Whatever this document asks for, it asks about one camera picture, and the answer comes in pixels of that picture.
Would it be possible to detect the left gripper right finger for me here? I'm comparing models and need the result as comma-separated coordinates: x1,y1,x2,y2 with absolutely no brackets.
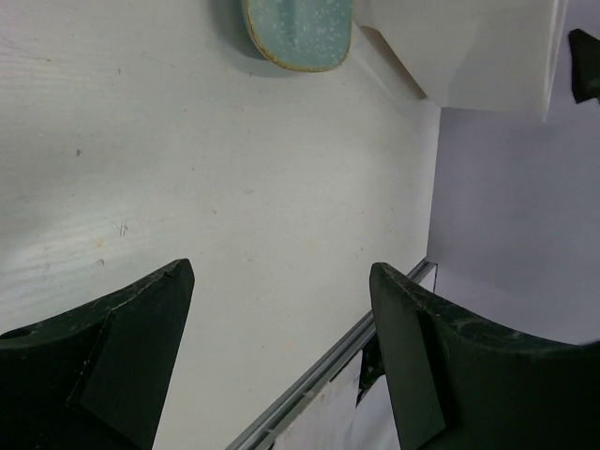
369,262,599,449

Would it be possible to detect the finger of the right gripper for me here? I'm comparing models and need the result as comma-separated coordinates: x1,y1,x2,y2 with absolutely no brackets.
568,29,600,104

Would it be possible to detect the teal rectangular ceramic plate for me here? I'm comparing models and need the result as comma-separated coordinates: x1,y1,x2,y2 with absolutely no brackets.
241,0,353,73

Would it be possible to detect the aluminium frame rail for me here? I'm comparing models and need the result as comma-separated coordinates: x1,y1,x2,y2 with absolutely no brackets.
224,260,440,450

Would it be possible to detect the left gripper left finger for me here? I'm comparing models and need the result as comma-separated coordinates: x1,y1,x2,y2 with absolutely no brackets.
1,259,195,449

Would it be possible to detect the white plastic bin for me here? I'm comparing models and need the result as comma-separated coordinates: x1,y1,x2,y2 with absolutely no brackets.
354,0,568,118

